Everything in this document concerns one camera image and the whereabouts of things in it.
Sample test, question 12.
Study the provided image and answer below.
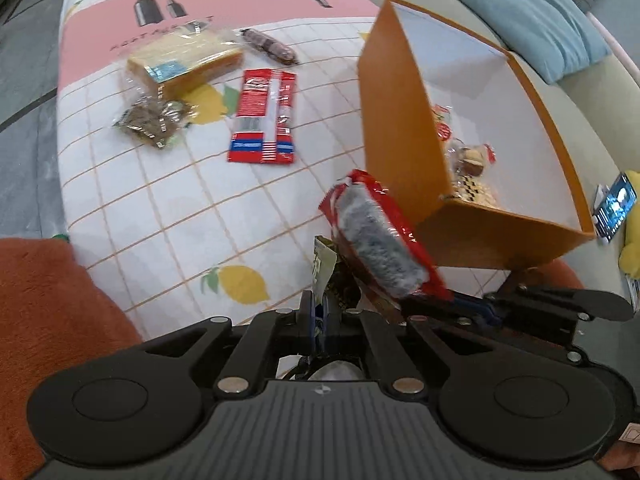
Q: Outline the red snack bag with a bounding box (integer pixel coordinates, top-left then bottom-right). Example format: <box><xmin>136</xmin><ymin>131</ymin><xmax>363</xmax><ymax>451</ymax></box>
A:
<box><xmin>319</xmin><ymin>170</ymin><xmax>453</xmax><ymax>311</ymax></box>

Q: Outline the blue cushion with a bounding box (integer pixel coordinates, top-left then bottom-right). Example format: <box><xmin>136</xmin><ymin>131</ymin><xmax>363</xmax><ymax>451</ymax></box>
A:
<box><xmin>452</xmin><ymin>0</ymin><xmax>613</xmax><ymax>85</ymax></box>

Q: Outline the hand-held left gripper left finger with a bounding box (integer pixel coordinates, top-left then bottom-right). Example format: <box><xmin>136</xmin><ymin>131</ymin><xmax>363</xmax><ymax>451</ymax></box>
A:
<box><xmin>142</xmin><ymin>290</ymin><xmax>326</xmax><ymax>396</ymax></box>

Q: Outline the orange cardboard box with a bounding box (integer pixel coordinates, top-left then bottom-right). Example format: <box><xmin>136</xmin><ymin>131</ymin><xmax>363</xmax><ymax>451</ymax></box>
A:
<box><xmin>356</xmin><ymin>0</ymin><xmax>597</xmax><ymax>270</ymax></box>

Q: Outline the dark seeds packet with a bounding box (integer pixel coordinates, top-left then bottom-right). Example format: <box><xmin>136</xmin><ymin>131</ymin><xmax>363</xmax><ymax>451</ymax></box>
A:
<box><xmin>112</xmin><ymin>97</ymin><xmax>193</xmax><ymax>150</ymax></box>

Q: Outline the red wafer packet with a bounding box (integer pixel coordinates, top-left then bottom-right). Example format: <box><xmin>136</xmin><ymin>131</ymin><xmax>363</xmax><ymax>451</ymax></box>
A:
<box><xmin>227</xmin><ymin>69</ymin><xmax>297</xmax><ymax>165</ymax></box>

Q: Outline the yellow round biscuit packet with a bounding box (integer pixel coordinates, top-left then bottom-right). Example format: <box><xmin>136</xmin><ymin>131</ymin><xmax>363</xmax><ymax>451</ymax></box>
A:
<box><xmin>450</xmin><ymin>175</ymin><xmax>501</xmax><ymax>208</ymax></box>

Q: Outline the smartphone on stand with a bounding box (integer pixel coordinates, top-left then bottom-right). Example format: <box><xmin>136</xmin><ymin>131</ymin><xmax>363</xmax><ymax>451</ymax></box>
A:
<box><xmin>591</xmin><ymin>171</ymin><xmax>632</xmax><ymax>246</ymax></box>

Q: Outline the dark green snack packet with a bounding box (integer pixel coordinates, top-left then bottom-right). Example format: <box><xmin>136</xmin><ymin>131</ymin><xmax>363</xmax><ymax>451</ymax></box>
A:
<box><xmin>277</xmin><ymin>235</ymin><xmax>406</xmax><ymax>381</ymax></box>

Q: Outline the orange furry cushion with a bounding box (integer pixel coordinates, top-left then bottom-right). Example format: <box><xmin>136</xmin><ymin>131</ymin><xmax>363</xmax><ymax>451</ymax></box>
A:
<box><xmin>0</xmin><ymin>234</ymin><xmax>640</xmax><ymax>480</ymax></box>

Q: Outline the dark red sausage packet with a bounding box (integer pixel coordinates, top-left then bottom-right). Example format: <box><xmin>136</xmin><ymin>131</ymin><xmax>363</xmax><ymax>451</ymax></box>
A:
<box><xmin>239</xmin><ymin>27</ymin><xmax>300</xmax><ymax>66</ymax></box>

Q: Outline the red stick snack packet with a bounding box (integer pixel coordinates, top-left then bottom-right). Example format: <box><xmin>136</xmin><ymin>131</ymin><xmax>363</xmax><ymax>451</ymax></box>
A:
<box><xmin>432</xmin><ymin>105</ymin><xmax>453</xmax><ymax>143</ymax></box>

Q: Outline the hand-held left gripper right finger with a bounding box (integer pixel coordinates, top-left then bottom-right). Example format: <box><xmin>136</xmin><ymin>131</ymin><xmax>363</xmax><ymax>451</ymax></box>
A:
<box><xmin>325</xmin><ymin>297</ymin><xmax>501</xmax><ymax>396</ymax></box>

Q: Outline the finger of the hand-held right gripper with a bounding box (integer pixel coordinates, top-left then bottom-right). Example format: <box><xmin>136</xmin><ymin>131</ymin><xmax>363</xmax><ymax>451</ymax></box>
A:
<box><xmin>402</xmin><ymin>297</ymin><xmax>586</xmax><ymax>363</ymax></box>
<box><xmin>487</xmin><ymin>285</ymin><xmax>633</xmax><ymax>322</ymax></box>

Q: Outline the sliced bread packet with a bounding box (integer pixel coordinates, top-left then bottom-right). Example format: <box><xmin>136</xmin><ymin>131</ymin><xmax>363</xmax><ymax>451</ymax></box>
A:
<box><xmin>125</xmin><ymin>27</ymin><xmax>246</xmax><ymax>98</ymax></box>

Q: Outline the small bun packet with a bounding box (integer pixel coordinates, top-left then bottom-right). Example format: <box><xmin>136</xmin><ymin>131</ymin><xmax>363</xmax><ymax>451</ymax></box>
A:
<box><xmin>447</xmin><ymin>140</ymin><xmax>498</xmax><ymax>181</ymax></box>

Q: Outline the pink and white printed tablecloth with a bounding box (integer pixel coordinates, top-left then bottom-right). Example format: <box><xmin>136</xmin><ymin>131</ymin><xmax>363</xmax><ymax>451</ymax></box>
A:
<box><xmin>55</xmin><ymin>0</ymin><xmax>416</xmax><ymax>341</ymax></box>

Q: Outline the pink cloth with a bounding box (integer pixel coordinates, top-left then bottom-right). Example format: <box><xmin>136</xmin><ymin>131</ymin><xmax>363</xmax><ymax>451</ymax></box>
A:
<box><xmin>587</xmin><ymin>10</ymin><xmax>640</xmax><ymax>78</ymax></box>

